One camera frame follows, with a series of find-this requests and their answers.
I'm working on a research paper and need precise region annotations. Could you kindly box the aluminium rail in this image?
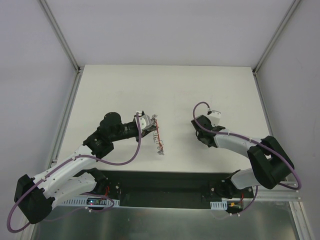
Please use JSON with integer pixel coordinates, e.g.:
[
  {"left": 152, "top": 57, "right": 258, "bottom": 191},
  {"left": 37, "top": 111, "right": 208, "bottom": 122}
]
[{"left": 256, "top": 185, "right": 302, "bottom": 202}]

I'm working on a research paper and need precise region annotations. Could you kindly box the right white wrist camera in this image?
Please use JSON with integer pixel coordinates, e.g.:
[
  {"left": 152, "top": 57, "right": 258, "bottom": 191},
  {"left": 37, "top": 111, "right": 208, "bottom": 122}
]
[{"left": 206, "top": 108, "right": 222, "bottom": 126}]

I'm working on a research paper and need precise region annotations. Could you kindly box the white cable duct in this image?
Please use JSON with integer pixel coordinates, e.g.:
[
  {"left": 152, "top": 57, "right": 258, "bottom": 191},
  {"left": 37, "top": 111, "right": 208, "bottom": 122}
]
[
  {"left": 210, "top": 200, "right": 228, "bottom": 211},
  {"left": 59, "top": 196, "right": 120, "bottom": 208}
]

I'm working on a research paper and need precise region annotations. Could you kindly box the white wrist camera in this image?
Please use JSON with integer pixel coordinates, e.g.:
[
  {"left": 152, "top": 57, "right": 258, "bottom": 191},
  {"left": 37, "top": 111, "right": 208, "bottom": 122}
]
[
  {"left": 206, "top": 108, "right": 222, "bottom": 126},
  {"left": 134, "top": 111, "right": 153, "bottom": 134}
]

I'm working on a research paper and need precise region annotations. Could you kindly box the right white cable duct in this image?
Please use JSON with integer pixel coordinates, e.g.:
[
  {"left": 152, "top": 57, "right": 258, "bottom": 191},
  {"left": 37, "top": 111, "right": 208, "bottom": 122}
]
[{"left": 210, "top": 200, "right": 228, "bottom": 211}]

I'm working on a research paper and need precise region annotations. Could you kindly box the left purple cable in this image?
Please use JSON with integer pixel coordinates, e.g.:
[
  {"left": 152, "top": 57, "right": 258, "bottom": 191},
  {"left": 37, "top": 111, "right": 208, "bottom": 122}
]
[{"left": 6, "top": 112, "right": 143, "bottom": 233}]

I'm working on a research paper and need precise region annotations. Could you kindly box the left white cable duct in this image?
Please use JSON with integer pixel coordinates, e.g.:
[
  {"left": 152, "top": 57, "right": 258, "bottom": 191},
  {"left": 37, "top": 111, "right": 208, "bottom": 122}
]
[{"left": 59, "top": 196, "right": 120, "bottom": 208}]

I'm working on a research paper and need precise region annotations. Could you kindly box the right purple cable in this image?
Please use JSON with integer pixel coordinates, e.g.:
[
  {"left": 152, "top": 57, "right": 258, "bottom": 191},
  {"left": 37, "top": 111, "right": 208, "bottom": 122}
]
[{"left": 192, "top": 101, "right": 303, "bottom": 221}]

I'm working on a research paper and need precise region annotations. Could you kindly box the left aluminium frame post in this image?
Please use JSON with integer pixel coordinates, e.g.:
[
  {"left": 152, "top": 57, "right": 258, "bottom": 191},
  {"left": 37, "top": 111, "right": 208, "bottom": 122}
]
[{"left": 37, "top": 0, "right": 81, "bottom": 73}]

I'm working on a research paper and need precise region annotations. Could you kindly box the aluminium frame post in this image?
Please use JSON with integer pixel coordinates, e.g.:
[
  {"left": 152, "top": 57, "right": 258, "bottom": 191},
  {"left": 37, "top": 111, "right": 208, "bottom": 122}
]
[
  {"left": 252, "top": 0, "right": 303, "bottom": 76},
  {"left": 37, "top": 0, "right": 81, "bottom": 73}
]

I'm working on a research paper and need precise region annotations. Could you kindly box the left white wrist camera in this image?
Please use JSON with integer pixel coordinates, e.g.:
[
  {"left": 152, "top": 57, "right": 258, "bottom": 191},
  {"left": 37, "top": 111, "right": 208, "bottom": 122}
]
[{"left": 134, "top": 111, "right": 153, "bottom": 134}]

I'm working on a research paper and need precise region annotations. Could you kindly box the right aluminium frame post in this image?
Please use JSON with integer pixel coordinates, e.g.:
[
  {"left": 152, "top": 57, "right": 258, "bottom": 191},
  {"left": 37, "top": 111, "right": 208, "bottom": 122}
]
[{"left": 252, "top": 0, "right": 303, "bottom": 76}]

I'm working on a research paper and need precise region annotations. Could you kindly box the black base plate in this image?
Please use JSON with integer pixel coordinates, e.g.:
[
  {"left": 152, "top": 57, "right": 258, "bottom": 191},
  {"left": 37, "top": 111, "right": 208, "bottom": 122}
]
[{"left": 86, "top": 168, "right": 254, "bottom": 210}]

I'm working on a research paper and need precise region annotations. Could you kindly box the purple cable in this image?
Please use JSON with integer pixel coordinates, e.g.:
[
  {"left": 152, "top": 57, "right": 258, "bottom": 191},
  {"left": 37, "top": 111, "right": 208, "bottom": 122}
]
[
  {"left": 6, "top": 112, "right": 143, "bottom": 233},
  {"left": 192, "top": 101, "right": 303, "bottom": 221}
]

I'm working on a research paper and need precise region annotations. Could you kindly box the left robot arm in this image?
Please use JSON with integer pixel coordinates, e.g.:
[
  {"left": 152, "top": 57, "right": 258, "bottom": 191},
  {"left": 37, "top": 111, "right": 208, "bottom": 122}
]
[{"left": 13, "top": 111, "right": 156, "bottom": 224}]

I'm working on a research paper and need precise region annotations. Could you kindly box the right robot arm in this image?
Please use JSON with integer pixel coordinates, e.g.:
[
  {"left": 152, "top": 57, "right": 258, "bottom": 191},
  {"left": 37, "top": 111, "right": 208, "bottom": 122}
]
[{"left": 191, "top": 115, "right": 295, "bottom": 199}]

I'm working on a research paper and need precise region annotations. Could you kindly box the red-handled metal key organizer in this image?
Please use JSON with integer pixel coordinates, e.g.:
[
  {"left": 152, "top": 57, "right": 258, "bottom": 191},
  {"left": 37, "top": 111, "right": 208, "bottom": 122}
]
[{"left": 151, "top": 114, "right": 165, "bottom": 156}]

